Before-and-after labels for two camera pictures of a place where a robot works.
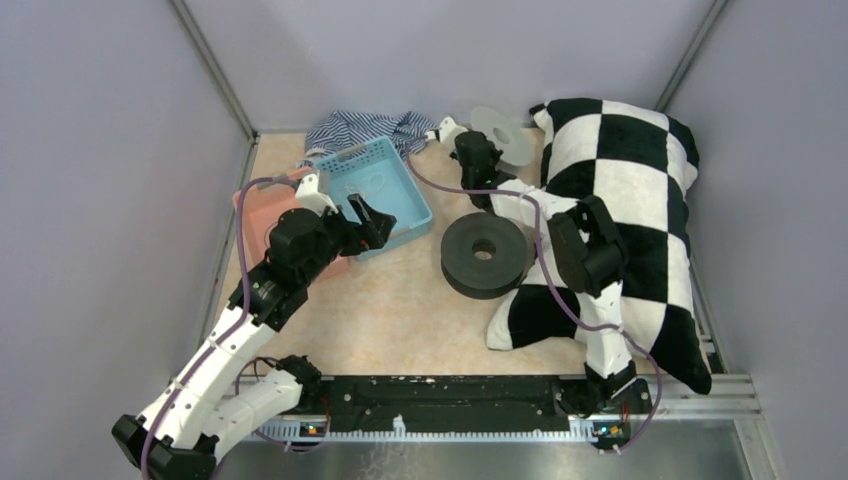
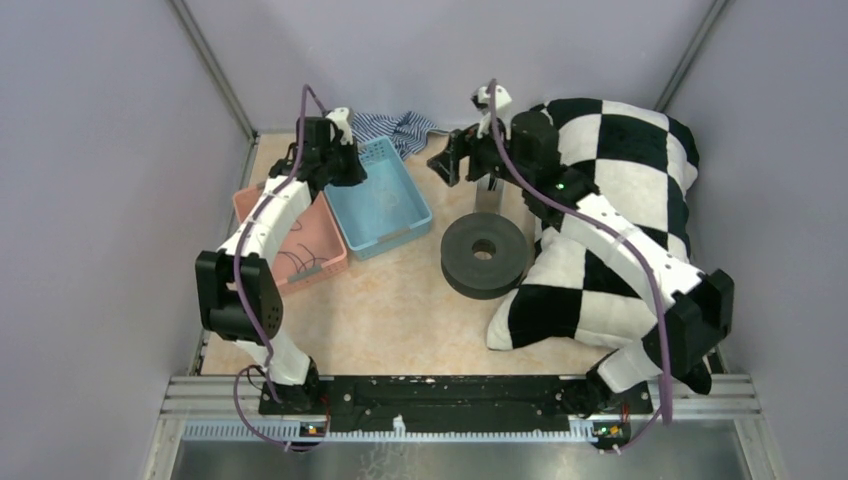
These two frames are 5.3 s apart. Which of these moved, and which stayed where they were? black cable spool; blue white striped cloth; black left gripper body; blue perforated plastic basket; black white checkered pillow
Moved: black left gripper body
Stayed: black cable spool; blue perforated plastic basket; blue white striped cloth; black white checkered pillow
